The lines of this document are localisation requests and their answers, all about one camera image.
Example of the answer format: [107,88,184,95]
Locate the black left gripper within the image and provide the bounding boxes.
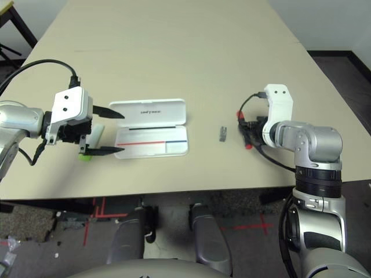
[56,105,126,157]

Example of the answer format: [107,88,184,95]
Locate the white hinged pencil case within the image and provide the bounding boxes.
[108,98,190,160]

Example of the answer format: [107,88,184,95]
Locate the red and black marker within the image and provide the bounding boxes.
[236,111,253,151]

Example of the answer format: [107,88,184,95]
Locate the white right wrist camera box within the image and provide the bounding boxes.
[262,83,294,146]

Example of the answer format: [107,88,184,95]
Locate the silver robot leg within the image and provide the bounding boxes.
[190,203,232,276]
[106,207,159,264]

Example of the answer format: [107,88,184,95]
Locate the grey robot torso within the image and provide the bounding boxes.
[68,258,232,278]

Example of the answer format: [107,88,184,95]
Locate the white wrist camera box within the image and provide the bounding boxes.
[262,83,294,146]
[46,86,94,145]

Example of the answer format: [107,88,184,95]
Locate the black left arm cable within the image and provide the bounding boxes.
[0,59,81,167]

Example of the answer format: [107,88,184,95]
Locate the silver robot right leg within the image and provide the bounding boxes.
[190,203,232,276]

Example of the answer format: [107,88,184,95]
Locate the silver robot left leg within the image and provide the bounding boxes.
[106,207,159,264]

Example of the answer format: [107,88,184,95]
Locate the yellow table with black frame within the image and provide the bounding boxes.
[0,0,38,50]

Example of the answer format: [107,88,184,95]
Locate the green highlighter with clear cap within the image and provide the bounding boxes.
[78,123,104,162]

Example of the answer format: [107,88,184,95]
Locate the black tripod stand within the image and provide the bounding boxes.
[0,43,23,69]

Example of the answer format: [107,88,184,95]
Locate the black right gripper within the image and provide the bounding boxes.
[238,115,269,145]

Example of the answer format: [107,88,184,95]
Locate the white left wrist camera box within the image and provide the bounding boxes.
[46,86,94,145]

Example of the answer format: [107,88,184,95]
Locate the grey plastic packet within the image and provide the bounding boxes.
[0,236,20,273]

